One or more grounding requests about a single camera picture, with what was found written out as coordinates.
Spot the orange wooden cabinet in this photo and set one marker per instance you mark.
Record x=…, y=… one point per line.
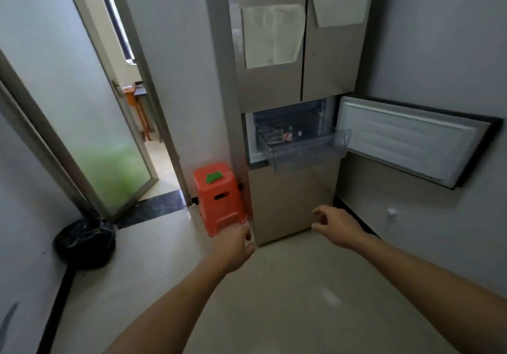
x=136, y=108

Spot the bright window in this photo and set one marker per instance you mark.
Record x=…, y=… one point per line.
x=115, y=13

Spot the person's right forearm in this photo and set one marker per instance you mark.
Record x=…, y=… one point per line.
x=435, y=294

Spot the person's left forearm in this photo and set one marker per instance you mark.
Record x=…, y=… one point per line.
x=170, y=314

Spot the wide paper sheet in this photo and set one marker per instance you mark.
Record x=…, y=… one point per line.
x=273, y=37

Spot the fridge compartment door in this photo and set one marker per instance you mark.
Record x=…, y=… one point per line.
x=412, y=140

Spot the person's right hand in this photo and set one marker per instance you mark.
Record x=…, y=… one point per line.
x=342, y=229

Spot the beige refrigerator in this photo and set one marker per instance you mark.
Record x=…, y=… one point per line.
x=289, y=207

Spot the green cloth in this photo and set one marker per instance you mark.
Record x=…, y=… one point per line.
x=214, y=176

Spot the frosted glass door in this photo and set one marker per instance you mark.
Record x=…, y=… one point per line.
x=158, y=88
x=59, y=88

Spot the small white wall socket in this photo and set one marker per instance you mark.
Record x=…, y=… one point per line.
x=391, y=212

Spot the orange plastic stool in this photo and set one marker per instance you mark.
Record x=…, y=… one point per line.
x=220, y=207

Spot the clear fridge drawer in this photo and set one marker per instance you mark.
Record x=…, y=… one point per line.
x=309, y=155

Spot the black trash bag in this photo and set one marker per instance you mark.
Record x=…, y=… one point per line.
x=85, y=245

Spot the person's left hand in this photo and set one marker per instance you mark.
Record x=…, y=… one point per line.
x=233, y=248

